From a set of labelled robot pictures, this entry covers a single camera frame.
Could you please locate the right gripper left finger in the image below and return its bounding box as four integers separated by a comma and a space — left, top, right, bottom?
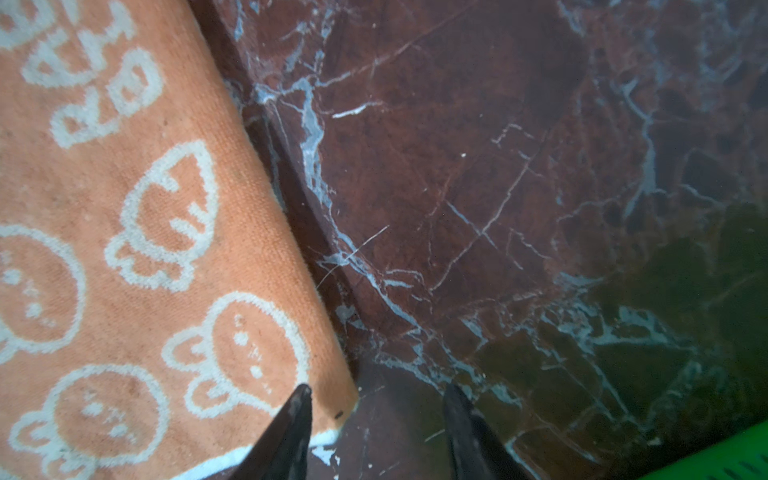
229, 384, 312, 480

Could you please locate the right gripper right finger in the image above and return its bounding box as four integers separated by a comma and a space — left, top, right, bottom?
443, 384, 528, 480

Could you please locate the cream orange patterned towel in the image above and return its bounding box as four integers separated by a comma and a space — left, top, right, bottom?
1, 1, 358, 479

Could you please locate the green perforated plastic basket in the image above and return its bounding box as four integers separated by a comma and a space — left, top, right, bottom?
641, 422, 767, 480

